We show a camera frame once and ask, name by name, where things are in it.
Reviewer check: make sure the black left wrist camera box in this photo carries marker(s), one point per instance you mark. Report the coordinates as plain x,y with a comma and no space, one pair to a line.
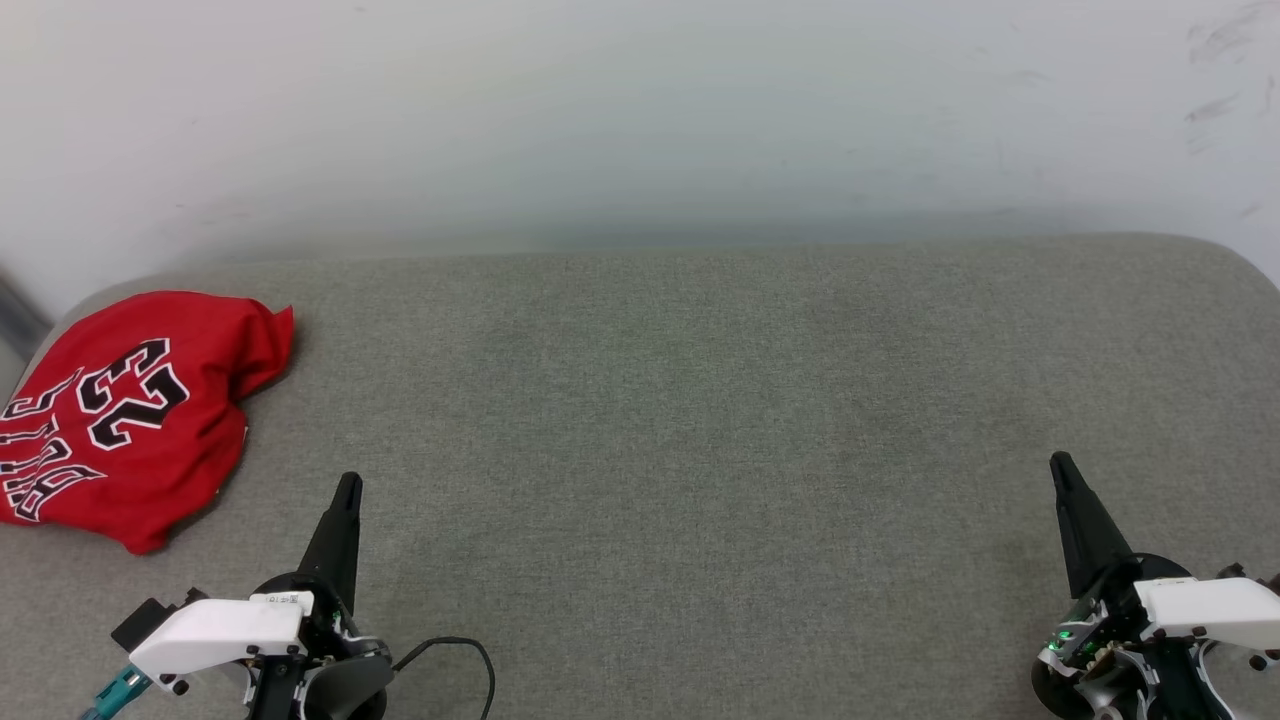
150,620

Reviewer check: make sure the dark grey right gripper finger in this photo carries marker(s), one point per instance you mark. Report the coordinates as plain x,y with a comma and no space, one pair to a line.
1090,530

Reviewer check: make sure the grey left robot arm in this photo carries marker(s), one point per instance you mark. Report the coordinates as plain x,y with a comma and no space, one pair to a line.
350,692

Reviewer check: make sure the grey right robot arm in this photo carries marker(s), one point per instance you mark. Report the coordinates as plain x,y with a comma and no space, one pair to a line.
1180,692

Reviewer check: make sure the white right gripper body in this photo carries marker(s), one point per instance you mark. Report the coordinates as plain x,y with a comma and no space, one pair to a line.
1210,610

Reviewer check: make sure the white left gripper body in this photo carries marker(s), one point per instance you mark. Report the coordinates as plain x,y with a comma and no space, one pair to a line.
220,630

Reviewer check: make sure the red Bulls 23 jersey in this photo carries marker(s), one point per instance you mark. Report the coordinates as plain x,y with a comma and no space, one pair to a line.
190,460

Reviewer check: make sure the grey fabric sofa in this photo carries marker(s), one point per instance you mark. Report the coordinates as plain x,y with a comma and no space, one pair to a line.
700,450

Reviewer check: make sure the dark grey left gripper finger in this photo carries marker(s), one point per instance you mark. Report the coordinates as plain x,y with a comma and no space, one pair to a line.
338,540

